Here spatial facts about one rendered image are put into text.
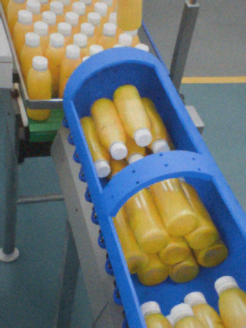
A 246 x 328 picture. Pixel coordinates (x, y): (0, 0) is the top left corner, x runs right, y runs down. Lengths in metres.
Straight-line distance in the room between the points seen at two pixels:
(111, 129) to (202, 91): 2.34
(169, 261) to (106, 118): 0.39
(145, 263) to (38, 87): 0.69
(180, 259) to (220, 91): 2.57
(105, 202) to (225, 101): 2.53
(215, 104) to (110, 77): 2.14
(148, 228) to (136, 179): 0.10
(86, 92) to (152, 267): 0.52
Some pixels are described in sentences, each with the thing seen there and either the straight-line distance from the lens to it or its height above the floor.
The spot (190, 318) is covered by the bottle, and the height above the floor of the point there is 1.12.
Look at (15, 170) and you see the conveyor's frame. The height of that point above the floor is 0.47.
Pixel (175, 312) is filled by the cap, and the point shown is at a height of 1.11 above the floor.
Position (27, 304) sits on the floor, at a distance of 2.55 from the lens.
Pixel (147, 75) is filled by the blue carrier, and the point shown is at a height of 1.15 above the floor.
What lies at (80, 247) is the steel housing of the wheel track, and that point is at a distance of 1.58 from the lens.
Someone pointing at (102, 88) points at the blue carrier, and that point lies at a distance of 1.64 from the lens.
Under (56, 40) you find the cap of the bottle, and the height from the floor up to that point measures 1.08.
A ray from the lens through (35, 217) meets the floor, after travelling 2.84.
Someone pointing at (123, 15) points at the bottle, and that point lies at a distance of 1.71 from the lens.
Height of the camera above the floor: 2.02
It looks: 40 degrees down
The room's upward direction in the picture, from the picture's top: 10 degrees clockwise
